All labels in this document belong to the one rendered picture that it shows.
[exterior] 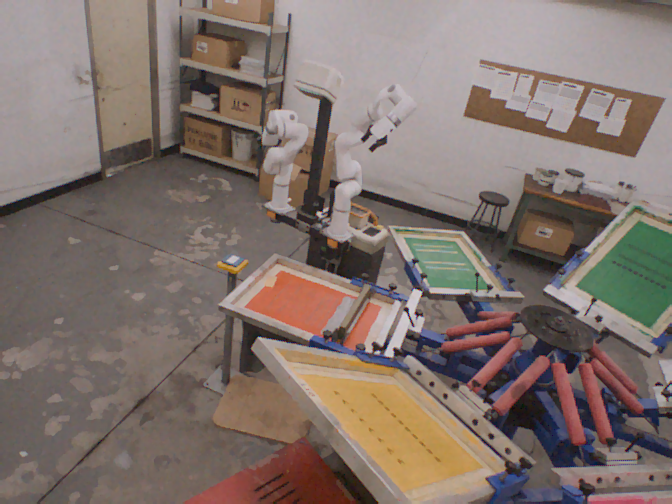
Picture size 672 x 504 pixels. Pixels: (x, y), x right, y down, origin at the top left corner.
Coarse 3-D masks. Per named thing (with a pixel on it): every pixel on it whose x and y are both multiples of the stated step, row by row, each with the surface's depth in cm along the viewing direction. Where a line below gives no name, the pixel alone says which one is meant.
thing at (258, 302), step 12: (264, 288) 243; (252, 300) 233; (264, 300) 234; (264, 312) 226; (276, 312) 228; (288, 324) 221; (300, 324) 223; (324, 324) 226; (360, 324) 230; (348, 336) 221; (360, 336) 222
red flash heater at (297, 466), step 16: (288, 448) 147; (304, 448) 147; (256, 464) 140; (272, 464) 141; (288, 464) 142; (304, 464) 143; (320, 464) 144; (224, 480) 134; (240, 480) 135; (256, 480) 136; (272, 480) 137; (288, 480) 137; (304, 480) 138; (320, 480) 139; (336, 480) 140; (208, 496) 129; (224, 496) 130; (240, 496) 131; (256, 496) 132; (272, 496) 132; (288, 496) 133; (304, 496) 134; (320, 496) 135; (336, 496) 135
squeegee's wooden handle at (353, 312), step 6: (366, 288) 240; (360, 294) 234; (366, 294) 237; (360, 300) 230; (354, 306) 225; (360, 306) 231; (348, 312) 220; (354, 312) 221; (348, 318) 216; (354, 318) 225; (342, 324) 211; (348, 324) 214; (342, 330) 211; (342, 336) 212
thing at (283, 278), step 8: (280, 272) 258; (280, 280) 252; (288, 280) 253; (296, 280) 254; (304, 280) 256; (272, 288) 244; (280, 288) 245; (320, 288) 251; (328, 288) 253; (344, 296) 249; (352, 296) 250; (368, 304) 246; (368, 312) 240; (376, 312) 241; (360, 320) 233; (368, 320) 234
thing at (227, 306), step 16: (272, 256) 265; (256, 272) 248; (304, 272) 262; (320, 272) 259; (240, 288) 234; (352, 288) 254; (224, 304) 221; (400, 304) 245; (256, 320) 216; (272, 320) 217; (288, 336) 212; (304, 336) 211; (384, 336) 220
